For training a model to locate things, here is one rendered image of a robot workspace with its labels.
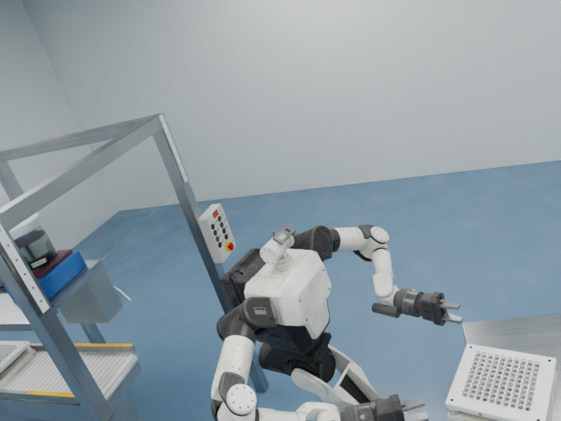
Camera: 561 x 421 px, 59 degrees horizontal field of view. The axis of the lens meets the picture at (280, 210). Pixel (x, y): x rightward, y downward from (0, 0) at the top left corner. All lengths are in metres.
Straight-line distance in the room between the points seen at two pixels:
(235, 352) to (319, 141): 4.02
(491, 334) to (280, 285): 0.73
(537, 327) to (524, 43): 3.29
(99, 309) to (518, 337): 1.49
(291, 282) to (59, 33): 5.32
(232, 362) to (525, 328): 0.97
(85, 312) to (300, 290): 0.94
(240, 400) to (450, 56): 3.95
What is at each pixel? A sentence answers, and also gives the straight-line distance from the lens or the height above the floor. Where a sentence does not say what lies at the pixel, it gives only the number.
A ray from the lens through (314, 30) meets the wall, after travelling 4.95.
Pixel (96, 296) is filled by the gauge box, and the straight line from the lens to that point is 2.04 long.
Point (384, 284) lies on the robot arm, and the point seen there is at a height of 1.08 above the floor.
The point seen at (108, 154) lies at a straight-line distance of 2.05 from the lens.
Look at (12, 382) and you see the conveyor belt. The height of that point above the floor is 0.91.
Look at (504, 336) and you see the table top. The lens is 1.81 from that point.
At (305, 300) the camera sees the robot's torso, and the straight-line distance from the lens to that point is 1.58.
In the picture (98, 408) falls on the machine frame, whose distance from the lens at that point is 2.00.
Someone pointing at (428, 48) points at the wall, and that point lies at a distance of 4.79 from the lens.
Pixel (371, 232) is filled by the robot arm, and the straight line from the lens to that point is 1.92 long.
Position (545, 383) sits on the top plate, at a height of 0.96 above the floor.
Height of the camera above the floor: 2.09
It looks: 24 degrees down
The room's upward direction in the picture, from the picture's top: 18 degrees counter-clockwise
